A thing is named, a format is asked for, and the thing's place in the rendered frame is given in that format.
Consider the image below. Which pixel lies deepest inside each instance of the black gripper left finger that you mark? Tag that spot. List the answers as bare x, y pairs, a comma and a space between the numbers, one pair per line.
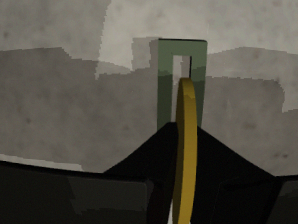
138, 190

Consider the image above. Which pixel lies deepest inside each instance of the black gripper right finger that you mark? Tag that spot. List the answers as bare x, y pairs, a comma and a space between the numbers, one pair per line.
230, 190

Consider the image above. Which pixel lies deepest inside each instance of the gold coin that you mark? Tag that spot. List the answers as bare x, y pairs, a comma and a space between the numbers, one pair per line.
186, 119

